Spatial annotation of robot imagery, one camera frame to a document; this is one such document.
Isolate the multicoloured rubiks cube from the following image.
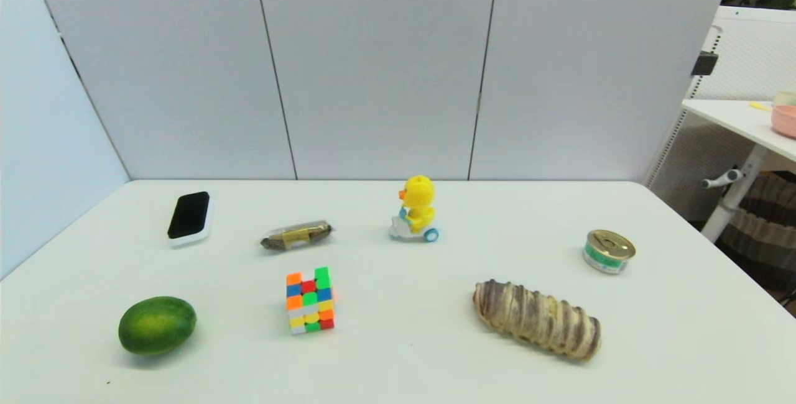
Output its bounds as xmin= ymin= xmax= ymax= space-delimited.
xmin=285 ymin=267 xmax=336 ymax=335

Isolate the yellow duck scooter toy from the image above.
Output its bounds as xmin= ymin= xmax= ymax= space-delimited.
xmin=389 ymin=175 xmax=440 ymax=244

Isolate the clear wrapped brown snack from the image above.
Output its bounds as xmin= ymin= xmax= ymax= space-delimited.
xmin=260 ymin=220 xmax=334 ymax=252

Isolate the brown striped bread loaf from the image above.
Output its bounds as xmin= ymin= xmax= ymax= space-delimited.
xmin=473 ymin=279 xmax=603 ymax=362

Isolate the black white whiteboard eraser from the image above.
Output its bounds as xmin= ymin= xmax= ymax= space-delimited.
xmin=167 ymin=191 xmax=214 ymax=247

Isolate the green labelled tin can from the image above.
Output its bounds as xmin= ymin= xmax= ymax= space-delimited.
xmin=582 ymin=229 xmax=636 ymax=275

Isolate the green toy watermelon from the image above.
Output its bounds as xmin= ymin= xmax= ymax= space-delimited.
xmin=118 ymin=296 xmax=197 ymax=356

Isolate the white side desk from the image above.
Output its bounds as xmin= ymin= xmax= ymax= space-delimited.
xmin=682 ymin=99 xmax=796 ymax=243

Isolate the brown striped fabric basket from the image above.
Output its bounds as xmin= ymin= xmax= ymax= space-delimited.
xmin=715 ymin=171 xmax=796 ymax=293

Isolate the white perforated panel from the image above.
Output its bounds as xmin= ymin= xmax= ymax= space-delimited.
xmin=644 ymin=5 xmax=796 ymax=221

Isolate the pink bowl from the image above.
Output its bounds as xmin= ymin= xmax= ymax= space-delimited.
xmin=771 ymin=104 xmax=796 ymax=139

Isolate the grey desk crank handle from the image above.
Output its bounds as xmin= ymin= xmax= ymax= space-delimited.
xmin=702 ymin=169 xmax=745 ymax=190

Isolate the small black wall box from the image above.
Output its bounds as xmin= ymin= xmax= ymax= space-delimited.
xmin=691 ymin=51 xmax=720 ymax=76

